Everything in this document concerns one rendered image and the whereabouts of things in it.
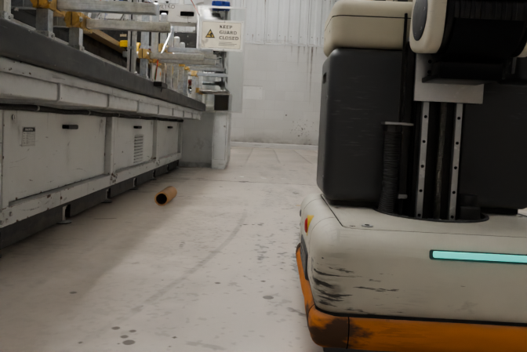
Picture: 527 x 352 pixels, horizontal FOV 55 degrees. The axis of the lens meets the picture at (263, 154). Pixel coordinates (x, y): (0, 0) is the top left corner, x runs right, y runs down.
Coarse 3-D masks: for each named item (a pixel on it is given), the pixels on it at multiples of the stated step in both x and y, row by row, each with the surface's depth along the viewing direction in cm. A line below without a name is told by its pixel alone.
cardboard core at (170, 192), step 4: (168, 188) 308; (172, 188) 313; (160, 192) 291; (164, 192) 291; (168, 192) 297; (172, 192) 306; (176, 192) 320; (156, 196) 291; (160, 196) 304; (164, 196) 314; (168, 196) 292; (172, 196) 303; (156, 200) 292; (160, 200) 300; (164, 200) 306; (168, 200) 291; (160, 204) 291; (164, 204) 291
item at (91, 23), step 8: (56, 16) 175; (56, 24) 174; (64, 24) 174; (88, 24) 174; (96, 24) 174; (104, 24) 174; (112, 24) 174; (120, 24) 174; (128, 24) 174; (136, 24) 174; (144, 24) 174; (152, 24) 174; (160, 24) 174; (168, 24) 174; (168, 32) 177
